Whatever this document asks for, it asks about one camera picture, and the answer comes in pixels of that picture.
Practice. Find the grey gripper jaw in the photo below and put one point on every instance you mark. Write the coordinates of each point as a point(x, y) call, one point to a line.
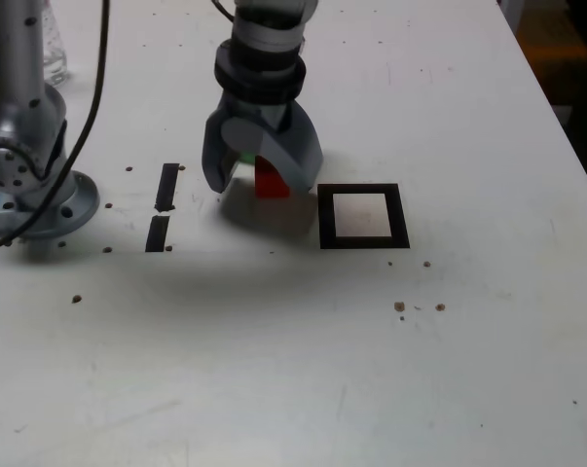
point(298, 165)

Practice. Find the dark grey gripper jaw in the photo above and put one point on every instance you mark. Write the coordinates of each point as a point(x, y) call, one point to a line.
point(212, 155)

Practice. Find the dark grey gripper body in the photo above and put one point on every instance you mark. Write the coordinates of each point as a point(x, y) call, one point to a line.
point(264, 113)

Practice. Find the green cube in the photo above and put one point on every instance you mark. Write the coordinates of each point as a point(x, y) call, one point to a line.
point(248, 157)

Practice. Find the red cube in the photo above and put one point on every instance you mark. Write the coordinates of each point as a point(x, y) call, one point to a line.
point(268, 187)

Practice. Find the black tape square outline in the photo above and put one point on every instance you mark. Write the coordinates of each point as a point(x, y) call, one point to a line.
point(397, 219)

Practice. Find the black tape strip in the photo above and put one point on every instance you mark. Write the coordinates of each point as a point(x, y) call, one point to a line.
point(166, 190)

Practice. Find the clear plastic bottle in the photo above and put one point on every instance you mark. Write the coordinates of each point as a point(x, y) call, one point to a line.
point(55, 53)

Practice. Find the orange box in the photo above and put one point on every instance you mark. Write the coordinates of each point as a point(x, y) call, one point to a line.
point(556, 48)

